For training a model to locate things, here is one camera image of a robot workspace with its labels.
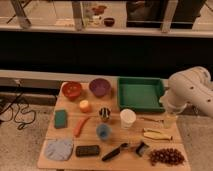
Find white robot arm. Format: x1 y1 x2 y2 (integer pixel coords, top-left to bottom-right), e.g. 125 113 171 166
159 66 213 129

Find thin wooden stick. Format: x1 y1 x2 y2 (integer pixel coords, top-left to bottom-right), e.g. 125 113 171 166
138 116 164 123

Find upper yellow banana piece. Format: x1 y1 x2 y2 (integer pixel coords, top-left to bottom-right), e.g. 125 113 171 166
143 128 169 136

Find green plastic tray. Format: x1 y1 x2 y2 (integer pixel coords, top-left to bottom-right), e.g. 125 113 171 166
117 77 165 113

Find bunch of dark grapes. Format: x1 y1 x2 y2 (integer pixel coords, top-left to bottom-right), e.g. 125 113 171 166
149 148 185 165

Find white paper cup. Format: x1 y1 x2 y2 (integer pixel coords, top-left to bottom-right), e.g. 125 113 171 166
120 109 136 129

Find striped metal cup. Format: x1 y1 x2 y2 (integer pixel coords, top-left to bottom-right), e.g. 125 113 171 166
99 107 111 122

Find blue plastic cup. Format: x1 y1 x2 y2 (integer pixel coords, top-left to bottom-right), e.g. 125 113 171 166
96 124 111 140

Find purple bowl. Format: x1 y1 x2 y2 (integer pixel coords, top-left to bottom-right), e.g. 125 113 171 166
89 78 111 97

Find wooden table board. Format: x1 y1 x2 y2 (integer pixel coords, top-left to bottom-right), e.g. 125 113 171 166
37 83 191 171

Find orange yellow round fruit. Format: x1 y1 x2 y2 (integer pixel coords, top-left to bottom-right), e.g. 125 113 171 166
79 100 91 113

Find black rectangular case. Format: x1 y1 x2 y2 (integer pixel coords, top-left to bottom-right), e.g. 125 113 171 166
76 145 100 157

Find red bowl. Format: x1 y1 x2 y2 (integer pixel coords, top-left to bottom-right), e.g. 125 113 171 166
62 81 82 100

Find green sponge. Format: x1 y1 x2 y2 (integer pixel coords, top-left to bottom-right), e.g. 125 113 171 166
54 110 67 129

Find grey blue cloth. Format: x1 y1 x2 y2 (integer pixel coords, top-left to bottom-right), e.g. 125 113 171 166
44 139 74 161

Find dark bowl on shelf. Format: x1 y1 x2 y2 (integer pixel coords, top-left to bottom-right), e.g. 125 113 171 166
103 17 115 27

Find black handled spoon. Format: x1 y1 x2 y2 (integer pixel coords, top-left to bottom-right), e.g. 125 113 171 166
101 143 129 162

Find black cable on floor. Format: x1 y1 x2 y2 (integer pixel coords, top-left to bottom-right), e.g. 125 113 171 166
0 91 37 131

